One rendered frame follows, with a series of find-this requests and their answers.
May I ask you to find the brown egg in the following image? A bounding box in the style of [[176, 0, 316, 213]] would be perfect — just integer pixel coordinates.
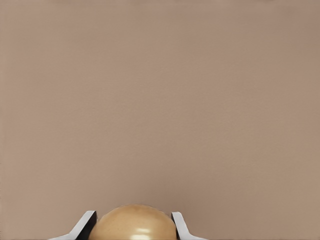
[[88, 203, 178, 240]]

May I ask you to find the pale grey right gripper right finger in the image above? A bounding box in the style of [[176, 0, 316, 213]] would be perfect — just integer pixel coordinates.
[[170, 211, 209, 240]]

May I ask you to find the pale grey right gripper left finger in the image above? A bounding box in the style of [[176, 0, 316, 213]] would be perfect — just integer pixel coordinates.
[[46, 210, 98, 240]]

